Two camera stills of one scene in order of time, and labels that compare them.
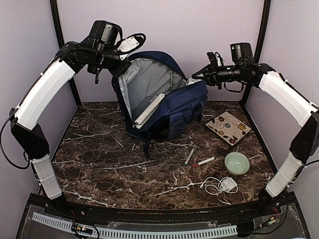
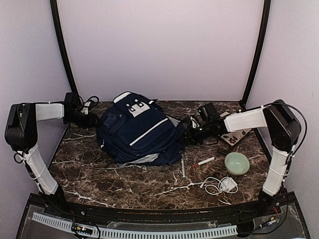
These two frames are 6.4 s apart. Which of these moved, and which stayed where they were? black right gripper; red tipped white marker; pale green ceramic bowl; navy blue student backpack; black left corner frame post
Moved: black right gripper; navy blue student backpack
Stayed: red tipped white marker; pale green ceramic bowl; black left corner frame post
